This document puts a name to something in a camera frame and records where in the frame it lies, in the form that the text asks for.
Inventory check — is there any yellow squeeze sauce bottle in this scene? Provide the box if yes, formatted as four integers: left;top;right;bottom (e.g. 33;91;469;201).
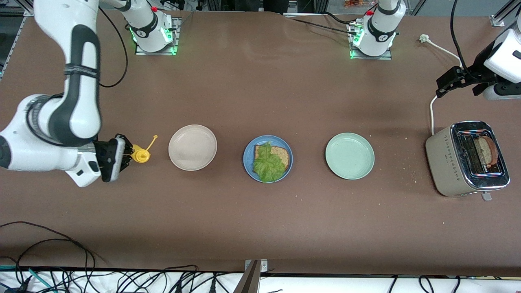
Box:
131;135;158;164

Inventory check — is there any brown bread slice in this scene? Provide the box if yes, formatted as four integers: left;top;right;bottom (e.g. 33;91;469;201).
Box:
477;136;499;166
254;144;290;172

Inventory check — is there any green lettuce leaf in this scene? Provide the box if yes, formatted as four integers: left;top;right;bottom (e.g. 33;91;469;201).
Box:
253;141;287;183

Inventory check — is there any beige round plate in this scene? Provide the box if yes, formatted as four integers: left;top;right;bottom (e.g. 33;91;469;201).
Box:
168;124;218;171

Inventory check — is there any blue round plate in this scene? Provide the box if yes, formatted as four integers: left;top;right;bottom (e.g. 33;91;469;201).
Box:
243;135;293;183

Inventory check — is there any pale green round plate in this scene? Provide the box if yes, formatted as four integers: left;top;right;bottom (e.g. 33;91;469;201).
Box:
325;132;375;180

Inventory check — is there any beige chrome toaster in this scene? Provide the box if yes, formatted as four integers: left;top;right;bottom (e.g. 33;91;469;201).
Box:
425;121;510;201

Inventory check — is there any brown table cover sheet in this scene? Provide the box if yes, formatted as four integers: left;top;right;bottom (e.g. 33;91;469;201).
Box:
0;7;521;278

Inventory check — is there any white toaster power cable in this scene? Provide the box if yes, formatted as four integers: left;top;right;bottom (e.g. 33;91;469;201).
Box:
419;34;463;136

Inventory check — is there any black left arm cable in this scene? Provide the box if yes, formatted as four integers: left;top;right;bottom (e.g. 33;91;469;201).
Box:
449;0;477;78

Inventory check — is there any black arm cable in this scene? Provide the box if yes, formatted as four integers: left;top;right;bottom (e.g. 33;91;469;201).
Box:
98;6;129;88
449;0;477;78

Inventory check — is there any aluminium frame profile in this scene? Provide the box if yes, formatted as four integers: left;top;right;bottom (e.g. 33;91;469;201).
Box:
490;0;521;27

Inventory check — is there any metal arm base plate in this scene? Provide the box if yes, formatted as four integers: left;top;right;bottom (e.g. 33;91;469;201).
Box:
347;22;393;60
134;16;182;56

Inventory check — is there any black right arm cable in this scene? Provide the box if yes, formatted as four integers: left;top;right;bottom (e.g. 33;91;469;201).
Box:
98;6;129;88

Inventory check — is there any black looped floor cable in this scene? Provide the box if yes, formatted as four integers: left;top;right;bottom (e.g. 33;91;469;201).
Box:
0;221;96;293

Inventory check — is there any teal cable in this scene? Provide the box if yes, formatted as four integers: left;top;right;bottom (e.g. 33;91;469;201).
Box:
0;265;55;293

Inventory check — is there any black base cable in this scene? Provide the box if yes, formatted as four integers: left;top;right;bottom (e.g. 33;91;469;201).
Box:
285;11;359;35

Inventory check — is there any metal table edge bracket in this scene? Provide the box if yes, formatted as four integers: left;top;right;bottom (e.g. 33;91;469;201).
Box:
233;259;268;293

